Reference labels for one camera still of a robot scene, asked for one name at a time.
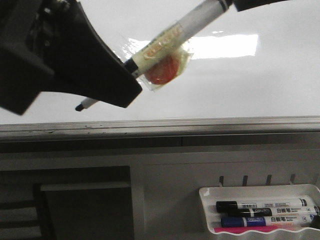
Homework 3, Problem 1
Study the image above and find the black capped marker middle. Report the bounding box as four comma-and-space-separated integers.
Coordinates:
227, 206, 320, 217

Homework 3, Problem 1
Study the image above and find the white whiteboard with metal frame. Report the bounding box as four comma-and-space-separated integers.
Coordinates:
0, 0, 320, 141

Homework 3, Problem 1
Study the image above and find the white plastic marker tray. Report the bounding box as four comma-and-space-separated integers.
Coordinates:
199, 184, 320, 240

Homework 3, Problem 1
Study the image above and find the black capped marker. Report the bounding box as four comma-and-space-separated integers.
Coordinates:
227, 206, 320, 217
215, 198, 311, 213

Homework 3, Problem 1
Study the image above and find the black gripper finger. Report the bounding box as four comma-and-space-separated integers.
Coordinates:
0, 0, 142, 115
233, 0, 277, 12

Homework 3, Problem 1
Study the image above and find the black capped marker top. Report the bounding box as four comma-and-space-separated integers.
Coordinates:
215, 198, 311, 213

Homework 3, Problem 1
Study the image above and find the metal hook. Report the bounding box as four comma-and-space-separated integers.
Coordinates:
219, 176, 224, 188
242, 175, 248, 187
289, 173, 296, 185
265, 174, 272, 186

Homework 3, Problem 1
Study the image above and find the black whiteboard marker with magnet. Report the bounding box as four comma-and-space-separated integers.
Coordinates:
75, 0, 233, 112

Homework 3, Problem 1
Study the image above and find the blue capped marker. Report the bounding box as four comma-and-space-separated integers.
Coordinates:
220, 214, 314, 228

